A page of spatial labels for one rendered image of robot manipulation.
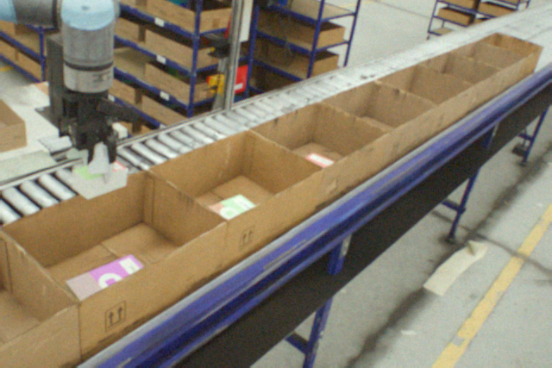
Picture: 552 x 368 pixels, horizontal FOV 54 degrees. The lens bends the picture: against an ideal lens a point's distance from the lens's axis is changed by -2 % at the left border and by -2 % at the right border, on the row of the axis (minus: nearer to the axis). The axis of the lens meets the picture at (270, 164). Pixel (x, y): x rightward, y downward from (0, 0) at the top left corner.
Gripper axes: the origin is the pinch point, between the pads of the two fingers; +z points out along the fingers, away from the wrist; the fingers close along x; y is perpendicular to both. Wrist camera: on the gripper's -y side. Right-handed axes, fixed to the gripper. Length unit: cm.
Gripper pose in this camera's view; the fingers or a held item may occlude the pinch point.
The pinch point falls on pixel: (99, 170)
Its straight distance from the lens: 122.1
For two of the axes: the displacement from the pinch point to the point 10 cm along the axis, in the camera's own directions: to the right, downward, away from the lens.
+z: -1.4, 8.6, 4.9
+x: 7.6, 4.1, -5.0
